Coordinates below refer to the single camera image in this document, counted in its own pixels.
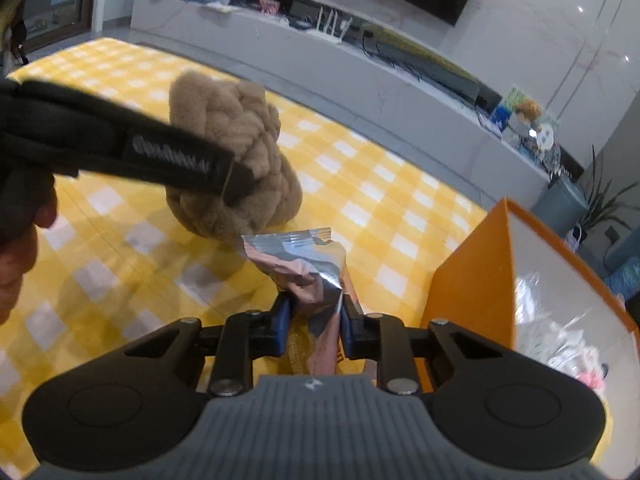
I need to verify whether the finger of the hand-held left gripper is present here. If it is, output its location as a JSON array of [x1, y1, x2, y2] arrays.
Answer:
[[221, 152, 253, 206]]

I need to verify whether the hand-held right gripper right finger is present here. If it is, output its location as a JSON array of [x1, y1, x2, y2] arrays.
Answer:
[[339, 299, 505, 395]]

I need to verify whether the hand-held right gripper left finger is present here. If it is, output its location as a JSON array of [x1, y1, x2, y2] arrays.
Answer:
[[124, 292, 293, 397]]

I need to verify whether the brown knotted plush toy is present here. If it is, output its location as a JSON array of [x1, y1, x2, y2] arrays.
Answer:
[[166, 70, 304, 242]]

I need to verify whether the silver and pink snack packet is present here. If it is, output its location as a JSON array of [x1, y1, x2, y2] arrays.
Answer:
[[241, 226, 362, 377]]

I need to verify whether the orange cardboard box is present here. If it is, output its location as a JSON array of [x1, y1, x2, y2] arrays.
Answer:
[[419, 198, 640, 467]]

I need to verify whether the pink and white plush toy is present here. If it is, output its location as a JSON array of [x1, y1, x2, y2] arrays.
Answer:
[[574, 350, 609, 393]]

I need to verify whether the person's left hand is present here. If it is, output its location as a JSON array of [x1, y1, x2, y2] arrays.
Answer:
[[0, 172, 60, 323]]

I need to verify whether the yellow checked mat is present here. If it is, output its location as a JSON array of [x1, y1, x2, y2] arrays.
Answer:
[[0, 36, 491, 471]]

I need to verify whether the grey television cabinet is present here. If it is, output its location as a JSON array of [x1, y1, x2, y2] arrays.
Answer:
[[130, 0, 566, 196]]

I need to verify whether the white router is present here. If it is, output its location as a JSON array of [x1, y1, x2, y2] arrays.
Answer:
[[304, 6, 355, 45]]

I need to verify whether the clear plastic packet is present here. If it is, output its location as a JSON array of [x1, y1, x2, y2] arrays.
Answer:
[[515, 269, 557, 323]]

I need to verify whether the grey trash bin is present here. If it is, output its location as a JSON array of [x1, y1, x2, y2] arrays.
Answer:
[[531, 177, 590, 233]]

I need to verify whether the pile of colourful toys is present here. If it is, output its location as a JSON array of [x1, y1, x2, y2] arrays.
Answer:
[[490, 86, 563, 163]]

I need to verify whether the blue water bottle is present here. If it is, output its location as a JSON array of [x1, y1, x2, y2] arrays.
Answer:
[[604, 263, 640, 298]]

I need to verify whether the long-leaf potted plant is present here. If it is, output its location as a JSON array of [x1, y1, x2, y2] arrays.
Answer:
[[575, 144, 640, 243]]

